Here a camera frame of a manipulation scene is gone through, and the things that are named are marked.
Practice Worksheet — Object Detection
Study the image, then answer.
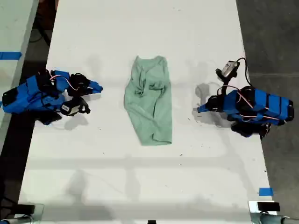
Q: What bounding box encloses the pale green t-shirt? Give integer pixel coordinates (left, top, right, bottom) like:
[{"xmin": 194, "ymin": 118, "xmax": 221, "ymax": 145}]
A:
[{"xmin": 123, "ymin": 55, "xmax": 173, "ymax": 147}]

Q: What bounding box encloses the long blue tape strip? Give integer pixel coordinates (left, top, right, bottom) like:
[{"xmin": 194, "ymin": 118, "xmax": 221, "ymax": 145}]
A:
[{"xmin": 0, "ymin": 51, "xmax": 23, "ymax": 61}]

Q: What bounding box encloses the pale grey side table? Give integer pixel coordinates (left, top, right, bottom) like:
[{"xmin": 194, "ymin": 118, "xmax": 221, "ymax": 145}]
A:
[{"xmin": 0, "ymin": 0, "xmax": 39, "ymax": 150}]

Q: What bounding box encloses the square blue tape piece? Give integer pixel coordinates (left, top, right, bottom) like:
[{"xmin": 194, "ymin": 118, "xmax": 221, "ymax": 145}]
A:
[{"xmin": 258, "ymin": 187, "xmax": 274, "ymax": 197}]

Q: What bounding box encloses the grey metal pipe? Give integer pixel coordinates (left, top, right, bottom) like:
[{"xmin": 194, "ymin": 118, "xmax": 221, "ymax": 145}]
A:
[
  {"xmin": 0, "ymin": 216, "xmax": 32, "ymax": 224},
  {"xmin": 260, "ymin": 212, "xmax": 299, "ymax": 224}
]

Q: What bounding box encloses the camera black stalk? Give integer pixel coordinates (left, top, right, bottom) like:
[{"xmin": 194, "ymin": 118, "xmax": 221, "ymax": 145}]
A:
[{"xmin": 215, "ymin": 68, "xmax": 231, "ymax": 95}]

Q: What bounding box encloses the black labelled camera box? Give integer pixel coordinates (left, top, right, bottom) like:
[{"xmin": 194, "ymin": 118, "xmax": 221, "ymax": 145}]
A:
[{"xmin": 61, "ymin": 97, "xmax": 91, "ymax": 117}]

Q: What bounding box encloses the grey black camera box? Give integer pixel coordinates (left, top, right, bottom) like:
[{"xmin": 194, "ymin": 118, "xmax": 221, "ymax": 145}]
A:
[{"xmin": 221, "ymin": 60, "xmax": 240, "ymax": 78}]

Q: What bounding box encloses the camera black cable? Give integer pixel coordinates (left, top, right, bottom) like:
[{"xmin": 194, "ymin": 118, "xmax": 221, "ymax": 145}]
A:
[{"xmin": 235, "ymin": 57, "xmax": 253, "ymax": 87}]

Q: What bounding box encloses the black floor cable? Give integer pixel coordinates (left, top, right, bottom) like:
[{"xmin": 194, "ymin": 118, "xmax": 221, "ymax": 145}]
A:
[{"xmin": 29, "ymin": 21, "xmax": 51, "ymax": 46}]

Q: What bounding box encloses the shiny metal bracket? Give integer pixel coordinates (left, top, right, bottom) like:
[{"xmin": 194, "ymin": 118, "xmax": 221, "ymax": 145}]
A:
[{"xmin": 248, "ymin": 200, "xmax": 285, "ymax": 224}]

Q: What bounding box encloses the black box on shiny bracket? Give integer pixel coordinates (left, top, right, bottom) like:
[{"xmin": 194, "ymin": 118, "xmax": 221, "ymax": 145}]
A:
[{"xmin": 257, "ymin": 202, "xmax": 281, "ymax": 212}]

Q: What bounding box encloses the dull metal bracket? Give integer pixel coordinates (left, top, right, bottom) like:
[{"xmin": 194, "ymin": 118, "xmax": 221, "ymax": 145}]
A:
[{"xmin": 14, "ymin": 203, "xmax": 45, "ymax": 223}]

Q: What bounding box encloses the black box on dull bracket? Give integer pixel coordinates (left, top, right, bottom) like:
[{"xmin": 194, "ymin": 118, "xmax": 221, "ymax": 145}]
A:
[{"xmin": 15, "ymin": 204, "xmax": 36, "ymax": 214}]

